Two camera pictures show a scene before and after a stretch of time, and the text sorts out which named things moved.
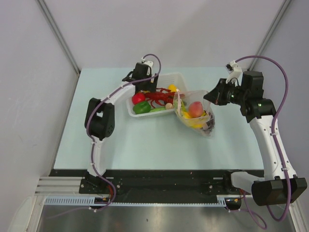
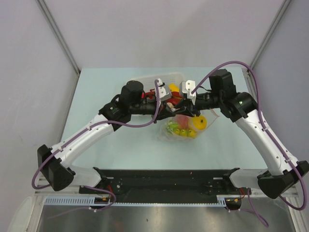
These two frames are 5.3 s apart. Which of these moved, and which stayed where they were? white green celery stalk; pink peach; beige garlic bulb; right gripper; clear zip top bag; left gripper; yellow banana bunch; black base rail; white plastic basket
Moved: clear zip top bag; white green celery stalk; yellow banana bunch; left gripper; pink peach; right gripper
Stayed: beige garlic bulb; white plastic basket; black base rail
